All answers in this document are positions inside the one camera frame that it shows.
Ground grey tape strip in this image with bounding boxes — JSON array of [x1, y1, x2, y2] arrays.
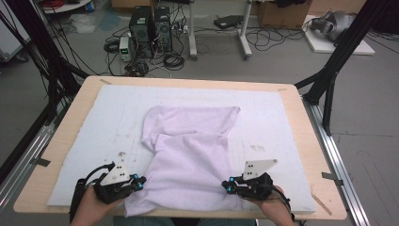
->
[[321, 171, 344, 186]]

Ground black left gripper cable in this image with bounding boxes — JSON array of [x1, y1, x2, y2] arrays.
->
[[69, 162, 116, 223]]

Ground white foam mat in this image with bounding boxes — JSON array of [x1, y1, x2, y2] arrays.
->
[[46, 84, 316, 215]]

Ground black flat box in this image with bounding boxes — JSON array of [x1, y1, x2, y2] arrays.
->
[[213, 14, 245, 30]]

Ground round white table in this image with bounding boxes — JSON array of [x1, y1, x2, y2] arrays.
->
[[41, 0, 94, 14]]

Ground loose black floor cables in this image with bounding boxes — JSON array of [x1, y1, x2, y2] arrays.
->
[[246, 25, 306, 52]]

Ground lilac towel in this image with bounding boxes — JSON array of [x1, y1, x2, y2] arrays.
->
[[123, 105, 252, 218]]

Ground teal sheet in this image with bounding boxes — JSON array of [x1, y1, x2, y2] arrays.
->
[[98, 10, 122, 32]]

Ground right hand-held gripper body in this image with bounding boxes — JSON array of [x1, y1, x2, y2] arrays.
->
[[237, 158, 279, 201]]

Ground white power supply unit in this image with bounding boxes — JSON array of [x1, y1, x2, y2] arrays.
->
[[119, 36, 133, 62]]

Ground white floor board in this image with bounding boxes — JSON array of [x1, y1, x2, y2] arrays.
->
[[302, 14, 376, 57]]

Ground black computer tower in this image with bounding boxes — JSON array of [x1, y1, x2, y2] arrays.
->
[[128, 5, 155, 59], [152, 6, 174, 53]]

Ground small coiled black cable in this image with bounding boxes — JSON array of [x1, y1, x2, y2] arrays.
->
[[103, 39, 121, 54]]

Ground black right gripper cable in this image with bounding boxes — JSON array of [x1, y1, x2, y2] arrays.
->
[[270, 184, 296, 221]]

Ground cardboard box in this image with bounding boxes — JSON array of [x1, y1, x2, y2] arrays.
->
[[257, 0, 313, 30]]

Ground aluminium rail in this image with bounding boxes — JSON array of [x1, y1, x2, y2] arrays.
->
[[302, 96, 372, 226], [0, 103, 69, 215]]

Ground person's left hand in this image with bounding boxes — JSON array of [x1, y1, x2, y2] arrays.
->
[[72, 186, 124, 221]]

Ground black tape strip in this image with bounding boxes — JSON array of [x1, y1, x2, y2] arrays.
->
[[30, 157, 52, 168]]

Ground person's right hand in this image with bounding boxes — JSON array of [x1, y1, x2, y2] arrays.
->
[[249, 185, 295, 224]]

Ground clear plastic bag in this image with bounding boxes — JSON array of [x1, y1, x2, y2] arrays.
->
[[69, 12, 97, 34]]

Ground white cabinet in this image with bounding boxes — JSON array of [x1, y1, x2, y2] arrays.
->
[[0, 11, 31, 62]]

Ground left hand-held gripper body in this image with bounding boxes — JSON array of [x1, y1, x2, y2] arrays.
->
[[93, 160, 134, 204]]

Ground white desk frame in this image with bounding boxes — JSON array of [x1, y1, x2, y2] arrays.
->
[[187, 0, 254, 61]]

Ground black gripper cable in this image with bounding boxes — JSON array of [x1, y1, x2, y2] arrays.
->
[[270, 184, 296, 221], [69, 162, 116, 223]]

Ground grey headset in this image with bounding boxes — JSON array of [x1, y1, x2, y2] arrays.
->
[[310, 10, 358, 42]]

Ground black frame strut with cables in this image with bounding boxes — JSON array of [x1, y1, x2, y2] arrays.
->
[[0, 0, 90, 126]]

